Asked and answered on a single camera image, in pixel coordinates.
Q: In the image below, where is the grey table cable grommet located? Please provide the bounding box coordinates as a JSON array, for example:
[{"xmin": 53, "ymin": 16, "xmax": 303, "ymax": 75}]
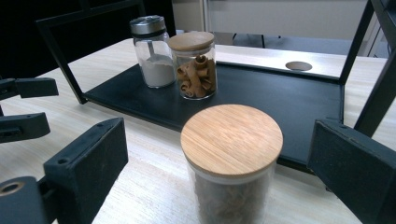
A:
[{"xmin": 285, "ymin": 61, "xmax": 313, "ymax": 72}]

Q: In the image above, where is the glass jar with bamboo lid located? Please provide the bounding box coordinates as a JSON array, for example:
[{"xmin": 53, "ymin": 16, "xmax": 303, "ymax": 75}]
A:
[{"xmin": 167, "ymin": 31, "xmax": 218, "ymax": 101}]

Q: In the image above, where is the jar of white powder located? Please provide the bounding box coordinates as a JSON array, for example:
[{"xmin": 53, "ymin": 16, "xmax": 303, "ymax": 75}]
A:
[{"xmin": 129, "ymin": 14, "xmax": 177, "ymax": 89}]

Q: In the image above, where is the dark spice jar wooden lid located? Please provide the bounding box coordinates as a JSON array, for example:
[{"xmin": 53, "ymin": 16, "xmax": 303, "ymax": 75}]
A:
[{"xmin": 180, "ymin": 104, "xmax": 284, "ymax": 224}]

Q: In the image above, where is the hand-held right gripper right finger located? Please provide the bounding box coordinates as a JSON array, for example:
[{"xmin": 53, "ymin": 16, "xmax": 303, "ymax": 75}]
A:
[{"xmin": 307, "ymin": 119, "xmax": 396, "ymax": 224}]

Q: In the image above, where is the black metal shelf rack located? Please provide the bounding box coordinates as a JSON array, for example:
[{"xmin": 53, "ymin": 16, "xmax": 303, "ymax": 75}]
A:
[{"xmin": 35, "ymin": 0, "xmax": 396, "ymax": 175}]

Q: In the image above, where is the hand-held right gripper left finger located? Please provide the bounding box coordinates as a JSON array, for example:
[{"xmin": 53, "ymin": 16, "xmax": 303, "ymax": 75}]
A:
[{"xmin": 43, "ymin": 117, "xmax": 129, "ymax": 224}]

